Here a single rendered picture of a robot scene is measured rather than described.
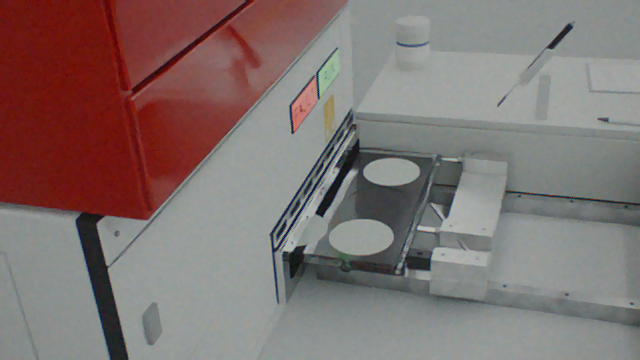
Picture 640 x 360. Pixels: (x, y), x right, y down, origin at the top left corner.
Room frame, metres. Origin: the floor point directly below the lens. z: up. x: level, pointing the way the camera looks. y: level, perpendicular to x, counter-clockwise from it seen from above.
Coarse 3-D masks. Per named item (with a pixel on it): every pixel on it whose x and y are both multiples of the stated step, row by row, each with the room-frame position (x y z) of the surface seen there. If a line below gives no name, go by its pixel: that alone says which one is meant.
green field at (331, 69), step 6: (336, 54) 1.23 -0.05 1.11; (330, 60) 1.20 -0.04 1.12; (336, 60) 1.23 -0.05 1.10; (330, 66) 1.20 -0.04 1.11; (336, 66) 1.23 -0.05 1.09; (324, 72) 1.17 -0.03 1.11; (330, 72) 1.20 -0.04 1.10; (336, 72) 1.23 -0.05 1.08; (324, 78) 1.17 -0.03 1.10; (330, 78) 1.20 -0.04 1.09; (324, 84) 1.16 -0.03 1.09; (324, 90) 1.16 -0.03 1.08
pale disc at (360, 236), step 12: (336, 228) 1.03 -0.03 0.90; (348, 228) 1.02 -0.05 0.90; (360, 228) 1.02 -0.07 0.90; (372, 228) 1.02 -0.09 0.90; (384, 228) 1.02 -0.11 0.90; (336, 240) 0.99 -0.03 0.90; (348, 240) 0.99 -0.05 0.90; (360, 240) 0.99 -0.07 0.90; (372, 240) 0.98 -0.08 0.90; (384, 240) 0.98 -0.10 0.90; (348, 252) 0.96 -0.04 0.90; (360, 252) 0.95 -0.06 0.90; (372, 252) 0.95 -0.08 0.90
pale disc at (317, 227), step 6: (312, 216) 1.07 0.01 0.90; (318, 216) 1.07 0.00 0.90; (312, 222) 1.05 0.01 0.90; (318, 222) 1.05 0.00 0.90; (324, 222) 1.05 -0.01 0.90; (306, 228) 1.03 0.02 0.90; (312, 228) 1.03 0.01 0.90; (318, 228) 1.03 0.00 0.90; (324, 228) 1.03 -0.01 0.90; (306, 234) 1.01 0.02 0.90; (312, 234) 1.01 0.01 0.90; (318, 234) 1.01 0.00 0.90; (324, 234) 1.01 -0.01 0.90; (300, 240) 1.00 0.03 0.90; (306, 240) 1.00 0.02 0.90; (312, 240) 1.00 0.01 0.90
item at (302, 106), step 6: (312, 84) 1.11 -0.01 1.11; (306, 90) 1.08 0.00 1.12; (312, 90) 1.11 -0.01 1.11; (306, 96) 1.08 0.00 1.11; (312, 96) 1.10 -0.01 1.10; (300, 102) 1.05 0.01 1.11; (306, 102) 1.08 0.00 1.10; (312, 102) 1.10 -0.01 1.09; (294, 108) 1.03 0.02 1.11; (300, 108) 1.05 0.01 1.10; (306, 108) 1.07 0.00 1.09; (294, 114) 1.02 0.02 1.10; (300, 114) 1.05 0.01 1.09; (306, 114) 1.07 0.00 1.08; (294, 120) 1.02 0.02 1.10; (300, 120) 1.05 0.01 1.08; (294, 126) 1.02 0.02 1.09
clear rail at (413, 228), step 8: (440, 160) 1.23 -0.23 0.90; (432, 168) 1.20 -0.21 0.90; (432, 176) 1.17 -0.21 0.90; (432, 184) 1.14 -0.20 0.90; (424, 192) 1.11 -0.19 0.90; (424, 200) 1.09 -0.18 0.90; (424, 208) 1.07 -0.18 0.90; (416, 216) 1.04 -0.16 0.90; (416, 224) 1.02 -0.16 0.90; (408, 232) 1.00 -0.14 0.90; (416, 232) 1.00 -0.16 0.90; (408, 240) 0.97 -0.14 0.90; (408, 248) 0.95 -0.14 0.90; (400, 256) 0.93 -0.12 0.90; (400, 264) 0.91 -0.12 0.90
